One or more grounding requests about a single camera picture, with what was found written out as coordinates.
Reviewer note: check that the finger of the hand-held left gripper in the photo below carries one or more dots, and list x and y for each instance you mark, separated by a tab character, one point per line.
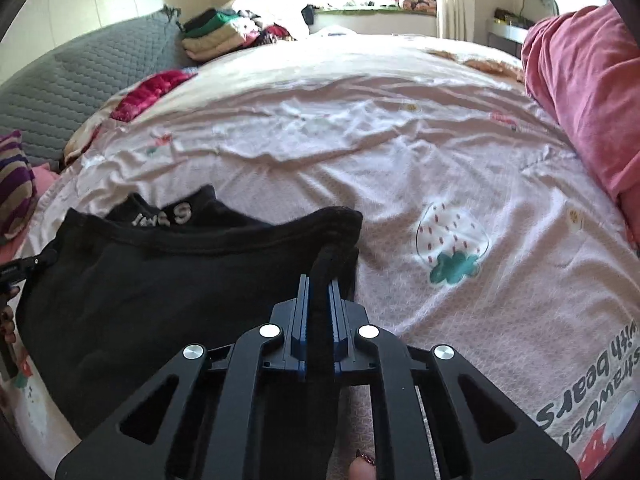
30	263

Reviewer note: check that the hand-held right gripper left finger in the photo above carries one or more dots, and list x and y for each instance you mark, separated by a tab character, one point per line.
303	320

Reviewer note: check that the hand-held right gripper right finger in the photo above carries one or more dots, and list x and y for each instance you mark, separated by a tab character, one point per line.
336	320

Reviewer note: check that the black sweatshirt with orange cuffs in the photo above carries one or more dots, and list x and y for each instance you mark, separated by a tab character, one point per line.
150	285

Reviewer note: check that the stack of folded clothes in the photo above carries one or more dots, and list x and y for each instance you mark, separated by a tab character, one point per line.
215	35

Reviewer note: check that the person's left hand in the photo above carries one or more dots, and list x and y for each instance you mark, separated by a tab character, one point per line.
9	315

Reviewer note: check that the person's right hand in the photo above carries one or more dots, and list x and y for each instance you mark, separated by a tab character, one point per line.
362	467

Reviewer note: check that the purple striped cloth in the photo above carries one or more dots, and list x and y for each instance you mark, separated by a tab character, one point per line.
15	185

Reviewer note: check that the pink strawberry print bed sheet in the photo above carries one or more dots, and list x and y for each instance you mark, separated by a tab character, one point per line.
350	160

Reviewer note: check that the grey quilted headboard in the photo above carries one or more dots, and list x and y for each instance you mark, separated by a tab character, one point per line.
65	75

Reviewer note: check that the white desk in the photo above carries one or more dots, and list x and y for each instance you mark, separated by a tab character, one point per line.
507	30

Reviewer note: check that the pink blanket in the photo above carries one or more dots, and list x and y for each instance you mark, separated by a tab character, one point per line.
590	85

